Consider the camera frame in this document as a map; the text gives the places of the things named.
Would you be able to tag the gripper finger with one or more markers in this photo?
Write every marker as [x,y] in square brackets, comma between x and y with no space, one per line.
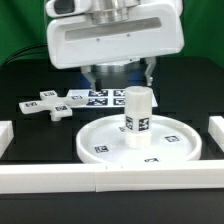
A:
[151,64]
[87,72]

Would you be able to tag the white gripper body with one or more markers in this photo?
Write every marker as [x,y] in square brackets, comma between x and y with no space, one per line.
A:
[89,32]

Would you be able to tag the white cross-shaped table base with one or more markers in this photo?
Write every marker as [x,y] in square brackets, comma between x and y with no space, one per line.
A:
[59,107]

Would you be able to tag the white round table top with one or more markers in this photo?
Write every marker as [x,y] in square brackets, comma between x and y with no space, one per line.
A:
[106,141]

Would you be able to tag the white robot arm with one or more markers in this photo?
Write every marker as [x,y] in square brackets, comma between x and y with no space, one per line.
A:
[84,33]

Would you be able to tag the white marker sheet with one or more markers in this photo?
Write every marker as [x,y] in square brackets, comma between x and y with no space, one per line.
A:
[111,98]

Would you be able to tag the white left side block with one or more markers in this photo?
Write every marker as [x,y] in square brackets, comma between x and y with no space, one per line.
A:
[6,135]

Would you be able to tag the white front rail left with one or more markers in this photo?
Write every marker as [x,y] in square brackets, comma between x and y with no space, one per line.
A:
[52,178]

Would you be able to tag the white rail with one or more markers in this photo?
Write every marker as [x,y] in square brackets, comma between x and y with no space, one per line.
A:
[200,174]
[52,178]

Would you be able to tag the white front rail right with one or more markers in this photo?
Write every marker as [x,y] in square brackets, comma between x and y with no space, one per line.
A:
[200,174]

